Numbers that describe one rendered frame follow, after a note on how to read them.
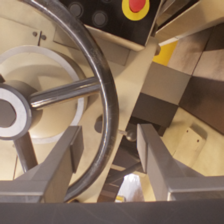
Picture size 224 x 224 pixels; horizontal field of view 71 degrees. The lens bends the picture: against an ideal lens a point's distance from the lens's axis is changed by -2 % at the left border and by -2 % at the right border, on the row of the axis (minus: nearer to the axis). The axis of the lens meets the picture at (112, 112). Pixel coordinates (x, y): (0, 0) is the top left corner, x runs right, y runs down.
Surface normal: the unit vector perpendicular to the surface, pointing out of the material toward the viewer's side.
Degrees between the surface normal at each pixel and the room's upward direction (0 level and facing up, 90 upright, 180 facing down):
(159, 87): 90
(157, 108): 90
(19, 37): 90
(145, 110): 90
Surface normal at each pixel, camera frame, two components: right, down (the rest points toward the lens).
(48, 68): 0.29, -0.14
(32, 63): 0.05, -0.22
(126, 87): 0.00, 0.29
